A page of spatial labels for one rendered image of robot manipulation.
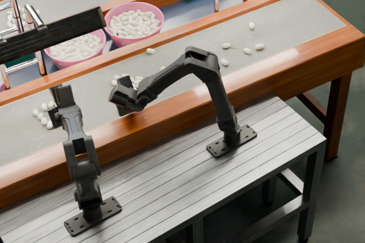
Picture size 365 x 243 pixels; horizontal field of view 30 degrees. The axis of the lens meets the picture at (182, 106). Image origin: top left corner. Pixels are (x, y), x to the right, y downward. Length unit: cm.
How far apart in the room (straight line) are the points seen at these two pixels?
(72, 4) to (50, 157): 95
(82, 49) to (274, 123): 88
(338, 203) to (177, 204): 110
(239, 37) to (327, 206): 91
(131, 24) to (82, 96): 50
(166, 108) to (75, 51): 55
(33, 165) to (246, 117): 84
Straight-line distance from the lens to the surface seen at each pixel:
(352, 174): 343
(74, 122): 215
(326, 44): 290
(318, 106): 336
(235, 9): 306
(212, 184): 246
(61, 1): 324
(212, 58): 233
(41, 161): 249
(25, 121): 268
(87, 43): 299
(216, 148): 256
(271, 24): 302
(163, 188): 246
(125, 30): 302
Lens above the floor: 259
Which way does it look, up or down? 45 degrees down
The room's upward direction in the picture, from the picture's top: 3 degrees counter-clockwise
